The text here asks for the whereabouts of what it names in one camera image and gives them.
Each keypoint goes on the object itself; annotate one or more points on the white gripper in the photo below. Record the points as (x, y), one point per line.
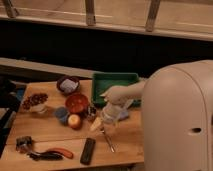
(110, 114)

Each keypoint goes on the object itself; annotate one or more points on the silver metal fork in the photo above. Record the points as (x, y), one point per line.
(108, 140)

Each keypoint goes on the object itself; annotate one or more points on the black remote control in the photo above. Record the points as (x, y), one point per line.
(87, 152)

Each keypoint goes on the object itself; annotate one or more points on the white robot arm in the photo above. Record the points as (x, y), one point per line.
(118, 99)

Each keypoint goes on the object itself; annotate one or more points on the small metal cup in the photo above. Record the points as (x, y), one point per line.
(91, 113)

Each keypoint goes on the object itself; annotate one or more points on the red yellow apple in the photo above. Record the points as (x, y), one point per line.
(74, 121)

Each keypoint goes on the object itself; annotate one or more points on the red wooden bowl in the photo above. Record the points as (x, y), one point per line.
(76, 103)

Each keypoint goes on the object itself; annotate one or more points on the green plastic tray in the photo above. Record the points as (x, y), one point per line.
(103, 81)

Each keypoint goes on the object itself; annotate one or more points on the wooden board table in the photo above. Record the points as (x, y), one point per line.
(47, 133)

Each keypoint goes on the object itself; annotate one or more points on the dark bowl with white cloth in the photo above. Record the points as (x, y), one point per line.
(68, 84)

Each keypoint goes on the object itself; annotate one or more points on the glass bowl of nuts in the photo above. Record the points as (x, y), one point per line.
(35, 103)

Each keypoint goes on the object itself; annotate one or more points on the white robot body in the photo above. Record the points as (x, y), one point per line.
(177, 113)

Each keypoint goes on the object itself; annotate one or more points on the red handled tool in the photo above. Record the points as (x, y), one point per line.
(64, 152)

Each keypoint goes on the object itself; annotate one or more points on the black handled metal tool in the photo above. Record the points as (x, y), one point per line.
(24, 145)

